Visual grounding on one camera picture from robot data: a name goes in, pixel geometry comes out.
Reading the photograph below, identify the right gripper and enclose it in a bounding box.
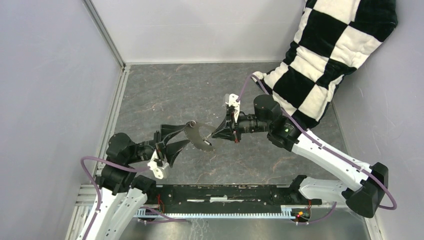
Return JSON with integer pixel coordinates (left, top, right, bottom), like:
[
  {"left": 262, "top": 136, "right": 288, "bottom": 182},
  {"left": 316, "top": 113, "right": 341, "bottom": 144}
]
[{"left": 211, "top": 110, "right": 271, "bottom": 144}]

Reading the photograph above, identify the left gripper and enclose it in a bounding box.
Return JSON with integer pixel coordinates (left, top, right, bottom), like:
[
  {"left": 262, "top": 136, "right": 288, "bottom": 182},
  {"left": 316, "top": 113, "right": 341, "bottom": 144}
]
[{"left": 126, "top": 122, "right": 191, "bottom": 168}]

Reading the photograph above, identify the large metal keyring plate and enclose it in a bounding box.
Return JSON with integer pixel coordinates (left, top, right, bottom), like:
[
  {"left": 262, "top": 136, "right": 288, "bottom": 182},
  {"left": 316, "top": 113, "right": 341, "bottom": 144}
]
[{"left": 184, "top": 120, "right": 221, "bottom": 152}]

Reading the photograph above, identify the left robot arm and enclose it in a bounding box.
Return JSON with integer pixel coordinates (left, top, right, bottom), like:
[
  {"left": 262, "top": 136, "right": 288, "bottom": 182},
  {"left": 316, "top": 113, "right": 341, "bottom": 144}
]
[{"left": 77, "top": 124, "right": 190, "bottom": 240}]

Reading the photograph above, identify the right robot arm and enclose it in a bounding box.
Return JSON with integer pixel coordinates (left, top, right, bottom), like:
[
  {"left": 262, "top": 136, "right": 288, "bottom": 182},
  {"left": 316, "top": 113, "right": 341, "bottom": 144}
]
[{"left": 211, "top": 94, "right": 389, "bottom": 218}]

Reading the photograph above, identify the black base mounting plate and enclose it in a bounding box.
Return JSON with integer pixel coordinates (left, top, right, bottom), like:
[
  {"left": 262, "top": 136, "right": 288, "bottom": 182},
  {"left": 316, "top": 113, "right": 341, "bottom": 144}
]
[{"left": 141, "top": 184, "right": 323, "bottom": 214}]

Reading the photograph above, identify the black and white checkered blanket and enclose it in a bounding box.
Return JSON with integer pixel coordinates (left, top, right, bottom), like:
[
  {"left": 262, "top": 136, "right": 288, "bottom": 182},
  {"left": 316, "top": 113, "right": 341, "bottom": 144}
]
[{"left": 252, "top": 0, "right": 398, "bottom": 129}]

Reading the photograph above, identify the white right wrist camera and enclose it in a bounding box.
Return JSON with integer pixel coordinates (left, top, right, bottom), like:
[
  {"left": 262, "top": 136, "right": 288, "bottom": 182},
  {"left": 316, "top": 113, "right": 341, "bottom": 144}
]
[{"left": 224, "top": 93, "right": 241, "bottom": 122}]

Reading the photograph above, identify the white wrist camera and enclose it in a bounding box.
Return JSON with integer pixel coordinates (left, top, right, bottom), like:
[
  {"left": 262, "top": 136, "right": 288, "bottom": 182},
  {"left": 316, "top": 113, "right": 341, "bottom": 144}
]
[
  {"left": 147, "top": 150, "right": 170, "bottom": 180},
  {"left": 224, "top": 93, "right": 241, "bottom": 122}
]

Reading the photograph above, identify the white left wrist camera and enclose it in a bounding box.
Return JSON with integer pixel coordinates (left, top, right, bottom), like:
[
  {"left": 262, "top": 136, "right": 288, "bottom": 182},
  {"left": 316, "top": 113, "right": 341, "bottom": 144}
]
[{"left": 147, "top": 150, "right": 170, "bottom": 180}]

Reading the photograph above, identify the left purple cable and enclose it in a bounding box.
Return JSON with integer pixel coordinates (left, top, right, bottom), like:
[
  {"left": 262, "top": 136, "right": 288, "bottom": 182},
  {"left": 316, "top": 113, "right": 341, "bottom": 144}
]
[{"left": 80, "top": 156, "right": 188, "bottom": 240}]

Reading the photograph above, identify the purple cable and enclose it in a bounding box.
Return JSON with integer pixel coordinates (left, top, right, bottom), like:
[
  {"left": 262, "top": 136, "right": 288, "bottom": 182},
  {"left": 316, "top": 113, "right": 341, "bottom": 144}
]
[
  {"left": 236, "top": 73, "right": 398, "bottom": 226},
  {"left": 80, "top": 156, "right": 188, "bottom": 240}
]

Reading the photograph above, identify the aluminium frame rail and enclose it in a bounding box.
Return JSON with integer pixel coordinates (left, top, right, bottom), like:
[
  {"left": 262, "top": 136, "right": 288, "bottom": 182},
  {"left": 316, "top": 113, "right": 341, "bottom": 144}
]
[{"left": 75, "top": 184, "right": 376, "bottom": 209}]

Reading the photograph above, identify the white slotted cable duct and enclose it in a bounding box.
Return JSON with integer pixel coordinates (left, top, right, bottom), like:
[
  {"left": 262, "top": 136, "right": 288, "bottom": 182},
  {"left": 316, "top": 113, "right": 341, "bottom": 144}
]
[{"left": 132, "top": 205, "right": 294, "bottom": 220}]

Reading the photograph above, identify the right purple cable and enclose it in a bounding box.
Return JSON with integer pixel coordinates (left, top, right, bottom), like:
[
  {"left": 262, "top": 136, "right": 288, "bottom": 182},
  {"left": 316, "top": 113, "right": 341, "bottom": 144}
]
[{"left": 236, "top": 73, "right": 398, "bottom": 226}]

